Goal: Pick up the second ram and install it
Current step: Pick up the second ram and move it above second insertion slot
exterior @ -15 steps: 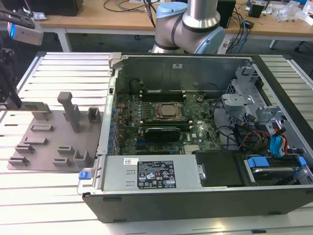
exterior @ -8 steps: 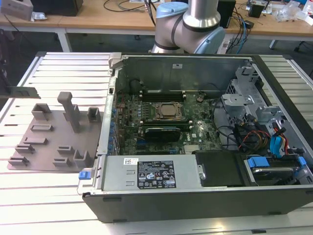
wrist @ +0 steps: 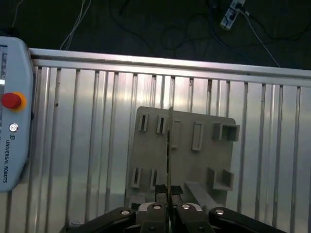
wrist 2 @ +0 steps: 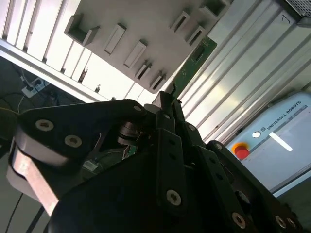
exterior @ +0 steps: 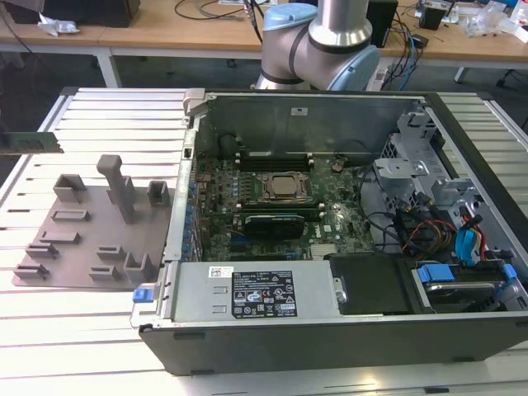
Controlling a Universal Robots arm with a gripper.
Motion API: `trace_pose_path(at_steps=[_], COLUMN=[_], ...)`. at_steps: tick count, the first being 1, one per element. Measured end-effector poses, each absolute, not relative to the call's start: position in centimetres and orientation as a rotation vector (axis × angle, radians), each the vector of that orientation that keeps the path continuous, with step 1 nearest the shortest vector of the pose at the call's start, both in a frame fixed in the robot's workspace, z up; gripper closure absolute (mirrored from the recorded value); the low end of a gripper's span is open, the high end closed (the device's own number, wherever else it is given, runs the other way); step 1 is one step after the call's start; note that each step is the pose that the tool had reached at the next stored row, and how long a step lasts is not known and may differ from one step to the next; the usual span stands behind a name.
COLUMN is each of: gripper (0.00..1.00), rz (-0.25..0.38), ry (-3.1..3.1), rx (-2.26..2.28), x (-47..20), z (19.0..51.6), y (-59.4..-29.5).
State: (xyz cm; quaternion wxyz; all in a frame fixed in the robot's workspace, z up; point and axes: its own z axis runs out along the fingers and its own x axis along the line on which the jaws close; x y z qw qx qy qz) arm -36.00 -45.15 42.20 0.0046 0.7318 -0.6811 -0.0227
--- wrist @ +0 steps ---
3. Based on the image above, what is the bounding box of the blue cable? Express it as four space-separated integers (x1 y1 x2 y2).
208 0 251 62

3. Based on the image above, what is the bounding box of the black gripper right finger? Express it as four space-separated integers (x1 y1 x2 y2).
171 185 288 233

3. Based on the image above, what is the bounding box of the white power strip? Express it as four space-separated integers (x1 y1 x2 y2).
220 0 246 31

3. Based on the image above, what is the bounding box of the pale blue teach pendant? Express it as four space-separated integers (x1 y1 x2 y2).
0 35 34 194

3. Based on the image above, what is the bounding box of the black cable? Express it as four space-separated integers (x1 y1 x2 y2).
108 0 234 51

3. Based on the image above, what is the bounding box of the white cable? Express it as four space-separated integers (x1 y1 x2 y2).
242 9 280 67
59 0 92 50

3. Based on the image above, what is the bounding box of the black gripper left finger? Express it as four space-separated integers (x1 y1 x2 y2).
59 184 171 233

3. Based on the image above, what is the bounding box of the grey plastic parts rack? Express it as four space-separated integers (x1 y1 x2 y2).
124 106 241 215

